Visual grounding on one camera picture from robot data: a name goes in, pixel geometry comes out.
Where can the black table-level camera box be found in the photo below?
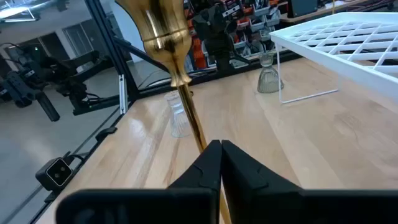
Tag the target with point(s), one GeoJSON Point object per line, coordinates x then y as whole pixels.
{"type": "Point", "coordinates": [56, 174]}

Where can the orange and grey storage bins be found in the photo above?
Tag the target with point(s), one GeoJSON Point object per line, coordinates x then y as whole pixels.
{"type": "Point", "coordinates": [199, 53]}

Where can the black aluminium table frame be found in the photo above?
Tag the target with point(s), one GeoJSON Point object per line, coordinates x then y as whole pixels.
{"type": "Point", "coordinates": [105, 37]}

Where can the clear glass candle holder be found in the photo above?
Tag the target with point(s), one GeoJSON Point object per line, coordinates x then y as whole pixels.
{"type": "Point", "coordinates": [178, 121]}

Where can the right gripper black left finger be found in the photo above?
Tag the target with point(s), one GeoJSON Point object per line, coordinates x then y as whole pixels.
{"type": "Point", "coordinates": [199, 177]}

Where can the grey ribbed glass vase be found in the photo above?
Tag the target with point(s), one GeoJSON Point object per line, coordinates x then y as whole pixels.
{"type": "Point", "coordinates": [269, 81]}

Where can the black neighbouring robot station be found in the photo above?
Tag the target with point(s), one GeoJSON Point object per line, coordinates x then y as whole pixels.
{"type": "Point", "coordinates": [40, 77]}

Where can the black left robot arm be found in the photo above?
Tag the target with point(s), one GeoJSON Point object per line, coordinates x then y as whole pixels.
{"type": "Point", "coordinates": [217, 34]}

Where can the silver frame bracket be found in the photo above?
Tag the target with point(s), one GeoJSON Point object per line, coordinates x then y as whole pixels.
{"type": "Point", "coordinates": [123, 93]}

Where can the wooden background desk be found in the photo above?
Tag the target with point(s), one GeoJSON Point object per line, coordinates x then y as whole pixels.
{"type": "Point", "coordinates": [329, 8]}

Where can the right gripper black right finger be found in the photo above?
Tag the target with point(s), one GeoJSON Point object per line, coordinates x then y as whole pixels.
{"type": "Point", "coordinates": [248, 183]}

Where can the tall gold candlestick holder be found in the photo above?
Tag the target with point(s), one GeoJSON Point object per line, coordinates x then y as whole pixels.
{"type": "Point", "coordinates": [164, 34]}

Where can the dark box on desk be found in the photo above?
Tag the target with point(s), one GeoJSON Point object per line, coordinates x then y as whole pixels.
{"type": "Point", "coordinates": [301, 7]}

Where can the black table edge clip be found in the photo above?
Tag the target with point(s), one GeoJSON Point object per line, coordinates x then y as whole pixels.
{"type": "Point", "coordinates": [105, 133]}

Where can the ceiling light panel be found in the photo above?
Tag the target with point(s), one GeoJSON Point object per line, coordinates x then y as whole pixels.
{"type": "Point", "coordinates": [15, 12]}

